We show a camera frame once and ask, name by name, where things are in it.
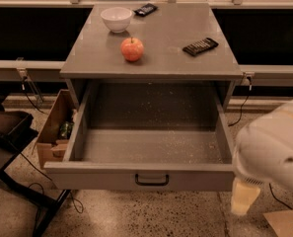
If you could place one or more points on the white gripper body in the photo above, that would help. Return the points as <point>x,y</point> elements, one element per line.
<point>251,171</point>

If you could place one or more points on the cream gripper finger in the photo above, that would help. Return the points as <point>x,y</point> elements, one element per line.
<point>244,194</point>

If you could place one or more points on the grey top drawer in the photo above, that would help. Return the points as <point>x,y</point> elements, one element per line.
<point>147,137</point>

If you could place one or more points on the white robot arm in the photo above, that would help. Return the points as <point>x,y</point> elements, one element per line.
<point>263,153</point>

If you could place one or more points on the grey drawer cabinet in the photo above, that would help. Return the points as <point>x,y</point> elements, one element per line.
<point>165,80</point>

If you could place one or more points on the cardboard piece on floor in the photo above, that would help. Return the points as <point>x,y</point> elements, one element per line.
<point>281,222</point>

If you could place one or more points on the black remote control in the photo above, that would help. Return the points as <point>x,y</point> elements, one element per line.
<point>200,46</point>

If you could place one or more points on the red apple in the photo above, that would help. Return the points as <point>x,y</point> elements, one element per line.
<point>132,49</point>

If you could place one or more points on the black snack packet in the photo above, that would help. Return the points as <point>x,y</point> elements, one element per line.
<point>146,10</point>

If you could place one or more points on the green bottle in box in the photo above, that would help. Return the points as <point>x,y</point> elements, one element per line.
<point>65,130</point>

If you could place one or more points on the brown cardboard box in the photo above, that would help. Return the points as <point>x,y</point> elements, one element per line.
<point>50,147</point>

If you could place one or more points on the white ceramic bowl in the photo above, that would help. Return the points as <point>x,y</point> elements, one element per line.
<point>117,19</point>

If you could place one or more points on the black folding table stand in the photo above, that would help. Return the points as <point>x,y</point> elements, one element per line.
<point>15,135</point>

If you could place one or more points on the metal window rail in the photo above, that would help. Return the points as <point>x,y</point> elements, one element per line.
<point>48,71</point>

